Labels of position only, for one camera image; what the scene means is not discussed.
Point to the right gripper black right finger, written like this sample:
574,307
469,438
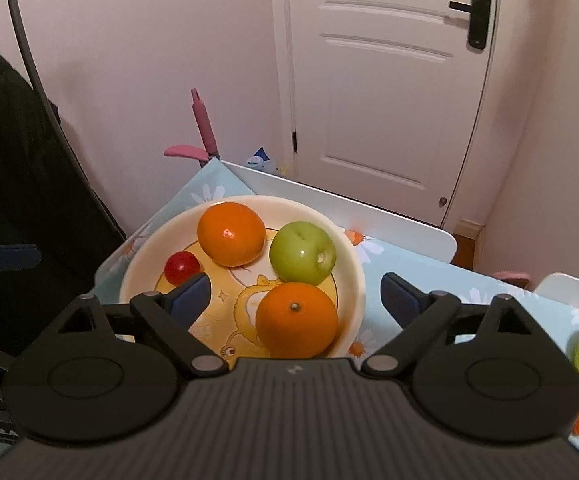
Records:
423,318

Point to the white panel door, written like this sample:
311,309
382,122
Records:
382,97

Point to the large orange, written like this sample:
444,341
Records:
296,321
231,234

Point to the large orange near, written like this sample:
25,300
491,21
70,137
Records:
296,321

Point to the large orange far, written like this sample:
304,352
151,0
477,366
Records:
231,234

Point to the blue plastic bag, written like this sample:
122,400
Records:
261,161

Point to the black door handle lock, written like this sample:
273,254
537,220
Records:
479,20

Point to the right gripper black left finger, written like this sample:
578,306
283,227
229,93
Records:
168,317

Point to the pink handled mop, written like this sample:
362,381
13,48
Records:
209,150

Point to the white chair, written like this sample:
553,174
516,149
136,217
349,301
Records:
560,287
366,219

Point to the red cherry tomato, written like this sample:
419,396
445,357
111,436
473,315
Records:
180,266

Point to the cream oval fruit bowl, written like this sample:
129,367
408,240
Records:
227,326

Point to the white chair back left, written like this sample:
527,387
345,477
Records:
366,219

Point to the white chair back right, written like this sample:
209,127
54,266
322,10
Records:
560,287

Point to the green apple in bowl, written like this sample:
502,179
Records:
302,252

